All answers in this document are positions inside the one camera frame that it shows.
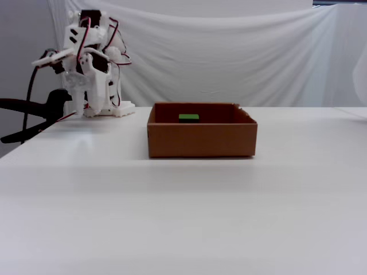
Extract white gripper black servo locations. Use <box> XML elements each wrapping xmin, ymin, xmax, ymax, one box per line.
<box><xmin>63</xmin><ymin>48</ymin><xmax>112</xmax><ymax>117</ymax></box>

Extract green cube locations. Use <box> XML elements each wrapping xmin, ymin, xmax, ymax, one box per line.
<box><xmin>178</xmin><ymin>113</ymin><xmax>200</xmax><ymax>124</ymax></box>

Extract brown cardboard box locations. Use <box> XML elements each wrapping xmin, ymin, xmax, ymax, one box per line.
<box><xmin>147</xmin><ymin>102</ymin><xmax>258</xmax><ymax>158</ymax></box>

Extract black table clamp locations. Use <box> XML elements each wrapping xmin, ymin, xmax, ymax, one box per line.
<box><xmin>0</xmin><ymin>89</ymin><xmax>72</xmax><ymax>144</ymax></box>

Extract white backdrop cloth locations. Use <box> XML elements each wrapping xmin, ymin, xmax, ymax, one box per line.
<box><xmin>48</xmin><ymin>0</ymin><xmax>367</xmax><ymax>108</ymax></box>

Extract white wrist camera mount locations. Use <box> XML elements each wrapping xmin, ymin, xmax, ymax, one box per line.
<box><xmin>31</xmin><ymin>48</ymin><xmax>75</xmax><ymax>68</ymax></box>

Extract red servo wire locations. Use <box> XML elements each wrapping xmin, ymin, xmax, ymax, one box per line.
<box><xmin>75</xmin><ymin>17</ymin><xmax>92</xmax><ymax>62</ymax></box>

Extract black camera cable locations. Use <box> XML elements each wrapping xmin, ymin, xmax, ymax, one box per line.
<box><xmin>22</xmin><ymin>67</ymin><xmax>40</xmax><ymax>143</ymax></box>

